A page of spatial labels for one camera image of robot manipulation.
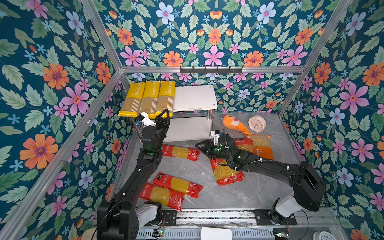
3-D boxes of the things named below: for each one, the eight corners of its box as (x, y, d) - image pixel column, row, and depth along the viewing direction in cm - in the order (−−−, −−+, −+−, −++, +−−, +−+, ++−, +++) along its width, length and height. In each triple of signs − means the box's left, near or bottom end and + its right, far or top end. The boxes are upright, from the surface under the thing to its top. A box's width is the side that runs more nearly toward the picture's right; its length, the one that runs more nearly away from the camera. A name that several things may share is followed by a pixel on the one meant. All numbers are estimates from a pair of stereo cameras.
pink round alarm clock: (258, 135, 108) (263, 125, 99) (247, 125, 114) (251, 115, 105) (263, 132, 110) (269, 122, 101) (252, 122, 116) (256, 112, 107)
